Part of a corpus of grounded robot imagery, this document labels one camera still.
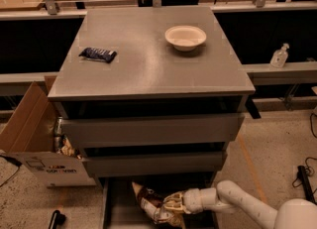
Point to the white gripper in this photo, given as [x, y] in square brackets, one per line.
[190, 199]

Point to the brown chip bag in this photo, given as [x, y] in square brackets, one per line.
[152, 204]

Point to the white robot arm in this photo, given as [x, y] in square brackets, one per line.
[227, 196]

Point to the grey middle drawer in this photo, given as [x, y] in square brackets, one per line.
[155, 164]

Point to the grey open bottom drawer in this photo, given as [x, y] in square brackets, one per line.
[122, 208]

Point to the grey drawer cabinet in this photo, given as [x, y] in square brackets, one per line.
[148, 77]

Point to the grey top drawer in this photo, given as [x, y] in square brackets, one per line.
[148, 131]

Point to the black object on floor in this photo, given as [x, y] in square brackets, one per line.
[57, 219]

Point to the black power strip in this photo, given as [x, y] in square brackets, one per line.
[303, 177]

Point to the metal can in box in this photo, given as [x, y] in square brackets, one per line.
[57, 135]

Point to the cardboard box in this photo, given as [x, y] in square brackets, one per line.
[29, 138]

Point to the white paper bowl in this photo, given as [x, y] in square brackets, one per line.
[185, 38]

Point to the dark blue snack wrapper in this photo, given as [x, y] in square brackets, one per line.
[98, 54]

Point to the clear sanitizer pump bottle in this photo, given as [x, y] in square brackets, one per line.
[280, 56]

